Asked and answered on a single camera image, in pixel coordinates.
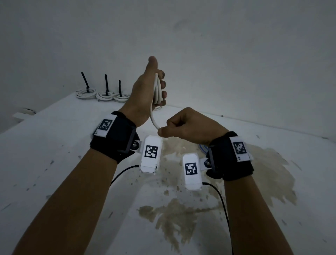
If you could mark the person's left hand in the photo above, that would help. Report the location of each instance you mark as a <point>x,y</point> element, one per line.
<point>141,99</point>

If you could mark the person's right hand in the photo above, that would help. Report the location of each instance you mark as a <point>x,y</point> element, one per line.
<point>194,126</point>

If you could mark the person's left forearm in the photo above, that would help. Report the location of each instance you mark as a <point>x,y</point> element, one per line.
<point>68,205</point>

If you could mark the person's right forearm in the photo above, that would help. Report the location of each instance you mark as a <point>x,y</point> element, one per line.
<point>254,218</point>

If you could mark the white checkered marker tag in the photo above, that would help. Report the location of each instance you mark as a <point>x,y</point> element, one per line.
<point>240,148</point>
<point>105,126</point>

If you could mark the white power adapter box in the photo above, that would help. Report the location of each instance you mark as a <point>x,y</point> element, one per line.
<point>22,114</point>

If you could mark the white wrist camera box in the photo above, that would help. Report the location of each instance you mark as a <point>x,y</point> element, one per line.
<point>191,181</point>
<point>151,163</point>

